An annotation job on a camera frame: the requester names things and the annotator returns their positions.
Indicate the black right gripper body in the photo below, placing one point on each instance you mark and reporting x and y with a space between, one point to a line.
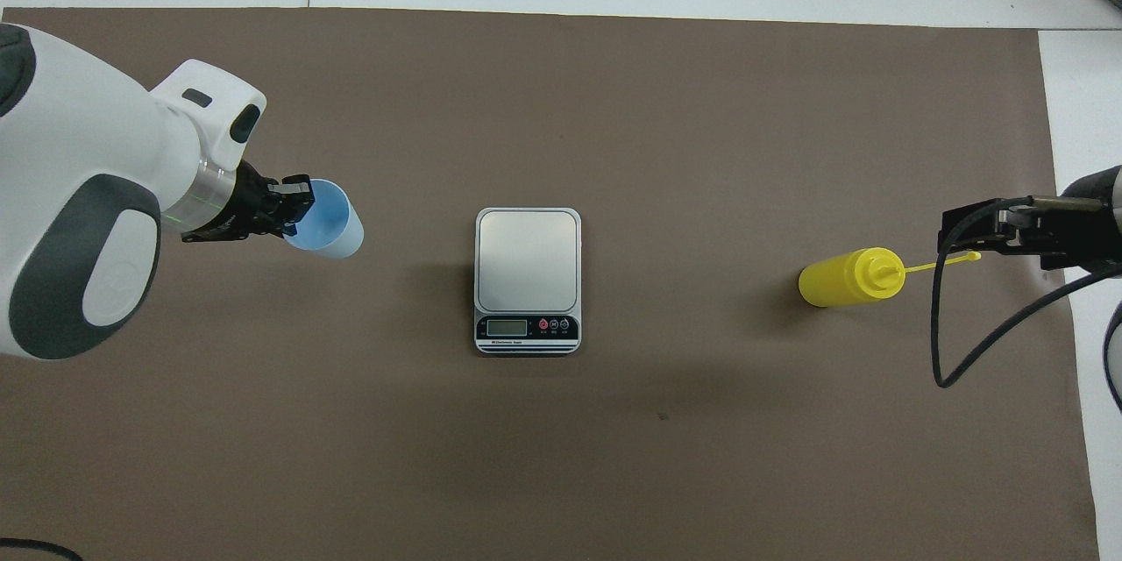
1096 232

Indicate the light blue plastic cup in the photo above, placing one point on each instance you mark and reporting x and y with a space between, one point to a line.
337 228

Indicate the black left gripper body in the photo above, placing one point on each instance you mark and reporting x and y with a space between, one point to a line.
250 210

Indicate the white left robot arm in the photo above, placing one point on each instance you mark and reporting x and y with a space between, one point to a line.
88 149

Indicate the brown paper table mat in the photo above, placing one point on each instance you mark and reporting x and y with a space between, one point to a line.
561 456

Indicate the yellow squeeze bottle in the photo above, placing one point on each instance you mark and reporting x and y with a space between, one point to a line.
841 279

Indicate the silver digital kitchen scale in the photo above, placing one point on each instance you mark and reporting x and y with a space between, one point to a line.
526 259

